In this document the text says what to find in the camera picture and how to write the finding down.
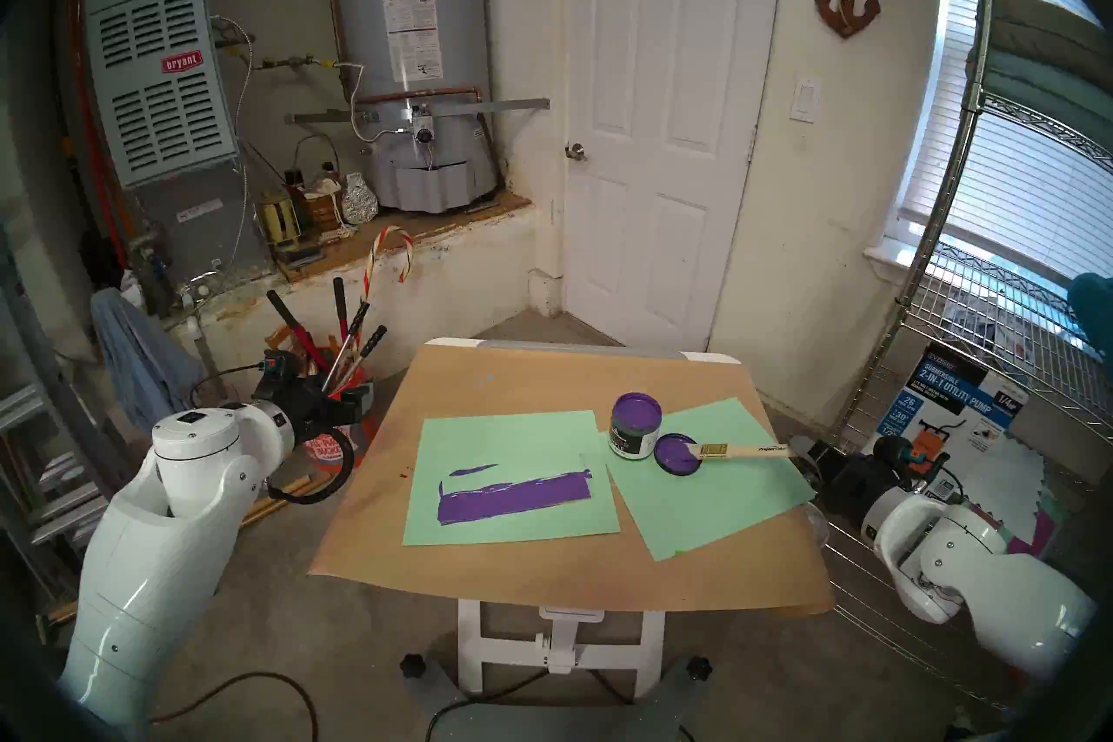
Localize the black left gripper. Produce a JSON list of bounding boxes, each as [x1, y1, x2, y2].
[[261, 366, 377, 450]]

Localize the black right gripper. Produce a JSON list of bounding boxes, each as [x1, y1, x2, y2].
[[787, 436, 953, 528]]

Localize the wooden handle paint brush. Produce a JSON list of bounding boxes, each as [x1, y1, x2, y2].
[[687, 442, 794, 461]]

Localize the purple paint jar lid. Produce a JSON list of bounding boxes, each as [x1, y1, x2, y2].
[[653, 433, 702, 477]]

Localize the purple paint sample jar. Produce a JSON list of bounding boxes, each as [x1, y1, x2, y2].
[[609, 393, 663, 461]]

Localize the orange plastic bucket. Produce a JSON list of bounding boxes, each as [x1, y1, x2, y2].
[[300, 379, 379, 465]]

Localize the mint green paper sheet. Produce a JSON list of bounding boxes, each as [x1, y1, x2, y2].
[[403, 411, 621, 548], [602, 399, 816, 562]]

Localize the striped candy cane decoration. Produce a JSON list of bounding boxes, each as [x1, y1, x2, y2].
[[361, 226, 418, 315]]

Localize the utility pump cardboard box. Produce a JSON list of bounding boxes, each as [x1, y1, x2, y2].
[[861, 340, 1031, 508]]

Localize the brown paper covered table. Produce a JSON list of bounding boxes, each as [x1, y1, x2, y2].
[[310, 343, 836, 619]]

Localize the flat wooden slat board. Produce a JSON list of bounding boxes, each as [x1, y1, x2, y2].
[[437, 471, 594, 526]]

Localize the brown wicker basket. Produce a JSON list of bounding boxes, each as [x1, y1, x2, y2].
[[294, 132, 346, 233]]

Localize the plywood heater platform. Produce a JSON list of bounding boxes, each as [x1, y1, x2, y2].
[[283, 193, 533, 285]]

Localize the aluminium foil wrapped bundle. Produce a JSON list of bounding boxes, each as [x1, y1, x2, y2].
[[341, 173, 380, 225]]

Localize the white scalloped paper sheet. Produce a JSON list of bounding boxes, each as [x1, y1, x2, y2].
[[956, 440, 1049, 528]]

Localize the blue hanging cloth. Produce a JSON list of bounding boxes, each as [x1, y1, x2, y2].
[[91, 288, 205, 433]]

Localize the coloured paper stack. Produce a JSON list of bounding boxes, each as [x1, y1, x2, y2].
[[1000, 488, 1066, 559]]

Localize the grey water heater tank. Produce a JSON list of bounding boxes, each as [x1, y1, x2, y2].
[[329, 0, 505, 213]]

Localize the teal cloth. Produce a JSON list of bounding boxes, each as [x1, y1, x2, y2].
[[1068, 273, 1113, 376]]

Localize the aluminium ladder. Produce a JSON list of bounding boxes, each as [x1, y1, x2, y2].
[[0, 227, 114, 576]]

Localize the yellow coated gas pipe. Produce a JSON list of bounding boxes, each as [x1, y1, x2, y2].
[[252, 56, 362, 73]]

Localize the white panel door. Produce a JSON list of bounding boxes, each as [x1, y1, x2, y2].
[[561, 0, 788, 354]]

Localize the white window blinds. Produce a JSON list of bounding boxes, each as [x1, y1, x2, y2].
[[896, 0, 1113, 298]]

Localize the grey Bryant furnace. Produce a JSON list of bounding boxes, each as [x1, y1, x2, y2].
[[85, 0, 270, 289]]

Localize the green seat cushion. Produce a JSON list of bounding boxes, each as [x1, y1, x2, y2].
[[978, 0, 1105, 67], [965, 45, 1113, 152]]

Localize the black looped gripper cable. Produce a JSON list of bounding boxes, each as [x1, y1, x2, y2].
[[265, 423, 356, 505]]

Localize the black grip metal tool handle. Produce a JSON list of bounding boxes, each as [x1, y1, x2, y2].
[[343, 325, 390, 392], [335, 301, 371, 389]]

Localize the black floor cable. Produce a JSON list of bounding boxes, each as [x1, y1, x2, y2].
[[426, 666, 549, 742], [152, 669, 320, 742]]

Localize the grey metal heater strap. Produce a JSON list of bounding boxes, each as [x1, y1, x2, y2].
[[287, 97, 550, 126]]

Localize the chrome wire shelf rack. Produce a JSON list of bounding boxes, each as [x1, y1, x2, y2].
[[817, 0, 1113, 715]]

